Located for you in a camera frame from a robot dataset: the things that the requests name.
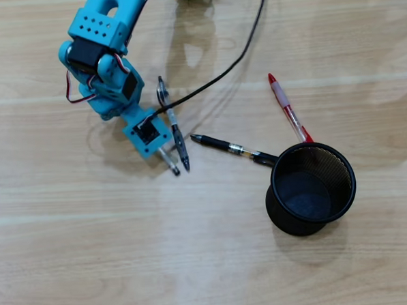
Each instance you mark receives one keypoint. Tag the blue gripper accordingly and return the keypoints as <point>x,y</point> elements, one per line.
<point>110,113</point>

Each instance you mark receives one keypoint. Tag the grey grip retractable pen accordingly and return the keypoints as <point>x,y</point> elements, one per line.
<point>179,141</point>

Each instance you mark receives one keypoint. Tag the clear pen with black cap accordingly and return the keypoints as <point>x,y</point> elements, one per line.
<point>170,162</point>

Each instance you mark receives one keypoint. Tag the black grip retractable pen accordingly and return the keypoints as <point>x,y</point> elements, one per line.
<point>216,142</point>

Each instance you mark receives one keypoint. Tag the red retractable pen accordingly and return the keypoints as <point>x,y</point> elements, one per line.
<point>284,102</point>

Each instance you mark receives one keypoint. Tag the black mesh pen holder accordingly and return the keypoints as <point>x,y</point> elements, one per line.
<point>285,216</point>

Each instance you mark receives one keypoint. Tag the blue wrist camera module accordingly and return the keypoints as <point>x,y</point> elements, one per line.
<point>148,133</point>

